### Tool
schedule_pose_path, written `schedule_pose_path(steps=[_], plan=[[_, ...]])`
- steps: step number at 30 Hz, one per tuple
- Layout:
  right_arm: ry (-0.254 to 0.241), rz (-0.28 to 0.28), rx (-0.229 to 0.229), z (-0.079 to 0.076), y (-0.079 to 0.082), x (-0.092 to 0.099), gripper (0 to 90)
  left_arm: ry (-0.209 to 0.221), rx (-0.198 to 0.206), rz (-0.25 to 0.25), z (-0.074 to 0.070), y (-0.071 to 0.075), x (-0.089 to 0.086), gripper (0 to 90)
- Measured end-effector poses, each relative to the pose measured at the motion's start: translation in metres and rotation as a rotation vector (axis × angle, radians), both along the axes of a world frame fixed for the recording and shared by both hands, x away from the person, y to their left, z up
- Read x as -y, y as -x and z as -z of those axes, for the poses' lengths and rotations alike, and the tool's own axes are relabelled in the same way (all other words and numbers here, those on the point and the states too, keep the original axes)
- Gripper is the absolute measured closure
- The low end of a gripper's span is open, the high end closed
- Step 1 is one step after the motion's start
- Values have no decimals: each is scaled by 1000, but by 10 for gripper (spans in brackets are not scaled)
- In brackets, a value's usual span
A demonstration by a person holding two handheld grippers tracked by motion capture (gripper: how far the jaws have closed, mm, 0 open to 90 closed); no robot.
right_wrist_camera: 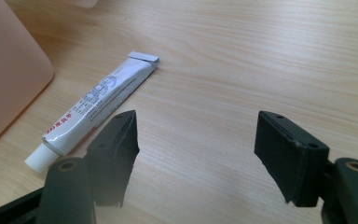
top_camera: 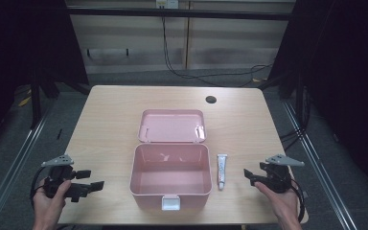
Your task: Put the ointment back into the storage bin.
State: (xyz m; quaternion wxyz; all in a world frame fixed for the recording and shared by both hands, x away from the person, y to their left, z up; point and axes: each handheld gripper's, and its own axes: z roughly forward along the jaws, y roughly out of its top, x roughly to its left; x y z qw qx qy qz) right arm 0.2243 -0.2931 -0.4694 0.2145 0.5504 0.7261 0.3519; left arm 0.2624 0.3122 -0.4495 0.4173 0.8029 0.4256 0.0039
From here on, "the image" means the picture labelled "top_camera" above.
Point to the black metal stand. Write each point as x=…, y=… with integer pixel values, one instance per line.
x=35, y=102

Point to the white wall outlet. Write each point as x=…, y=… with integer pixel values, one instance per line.
x=167, y=3

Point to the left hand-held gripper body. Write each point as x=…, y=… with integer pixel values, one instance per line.
x=57, y=174

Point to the metal floor rail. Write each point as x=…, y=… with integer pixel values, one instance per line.
x=319, y=166
x=16, y=166

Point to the white ointment tube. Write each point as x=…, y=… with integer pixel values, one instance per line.
x=221, y=167

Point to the black curtain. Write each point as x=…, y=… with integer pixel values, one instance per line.
x=19, y=41
x=348, y=80

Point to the black horizontal frame bar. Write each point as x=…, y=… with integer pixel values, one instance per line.
x=179, y=13

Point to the yellow floor tape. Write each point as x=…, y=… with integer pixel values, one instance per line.
x=24, y=101

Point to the pink plastic storage box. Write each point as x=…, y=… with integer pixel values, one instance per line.
x=171, y=174

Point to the person's left hand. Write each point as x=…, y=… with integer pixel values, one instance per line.
x=48, y=206

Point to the person's right hand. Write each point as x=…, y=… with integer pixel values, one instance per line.
x=284, y=206

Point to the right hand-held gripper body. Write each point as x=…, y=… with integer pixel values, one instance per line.
x=278, y=175

